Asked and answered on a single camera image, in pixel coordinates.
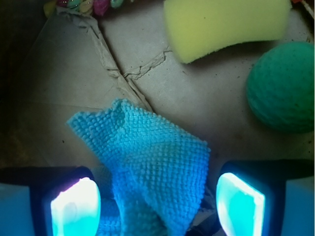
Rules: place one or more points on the green textured ball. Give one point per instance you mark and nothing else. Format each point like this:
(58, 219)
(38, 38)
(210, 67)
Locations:
(281, 88)

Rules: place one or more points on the light blue terry cloth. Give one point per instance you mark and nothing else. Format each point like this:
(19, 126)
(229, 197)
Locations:
(158, 170)

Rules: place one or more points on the brown paper bag bin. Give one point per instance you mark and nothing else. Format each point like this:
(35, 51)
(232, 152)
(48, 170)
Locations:
(80, 64)

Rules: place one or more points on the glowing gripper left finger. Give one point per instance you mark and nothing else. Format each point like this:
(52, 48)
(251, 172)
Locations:
(48, 201)

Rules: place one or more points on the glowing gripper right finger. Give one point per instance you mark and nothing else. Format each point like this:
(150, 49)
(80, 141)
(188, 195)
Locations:
(267, 198)

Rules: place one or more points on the yellow sponge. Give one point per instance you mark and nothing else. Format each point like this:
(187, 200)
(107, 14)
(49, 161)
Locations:
(196, 28)

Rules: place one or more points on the multicoloured twisted rope toy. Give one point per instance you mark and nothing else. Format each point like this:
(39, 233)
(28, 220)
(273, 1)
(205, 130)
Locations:
(88, 7)

